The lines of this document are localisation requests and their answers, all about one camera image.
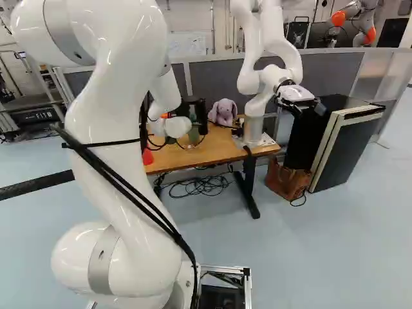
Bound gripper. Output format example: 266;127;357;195
175;98;209;136

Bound green cup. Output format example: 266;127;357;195
187;111;201;143

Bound purple plush bunny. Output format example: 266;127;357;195
207;98;239;127

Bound clear glass bowl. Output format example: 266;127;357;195
178;140;203;153

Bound wooden table with black legs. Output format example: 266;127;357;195
141;118;282;220

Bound grey partition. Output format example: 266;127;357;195
62;47;412;107

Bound black monitor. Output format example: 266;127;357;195
139;91;153;152

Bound white robot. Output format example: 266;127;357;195
229;0;328;149

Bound white printed paper sheet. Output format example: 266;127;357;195
232;131;277;146

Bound brown paper bag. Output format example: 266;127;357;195
265;156;312;201

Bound black cabinet with cream panel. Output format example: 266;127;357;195
285;93;387;194

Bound black floor cables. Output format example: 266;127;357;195
153;173;239;199

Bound black hose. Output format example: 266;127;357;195
0;169;75;202

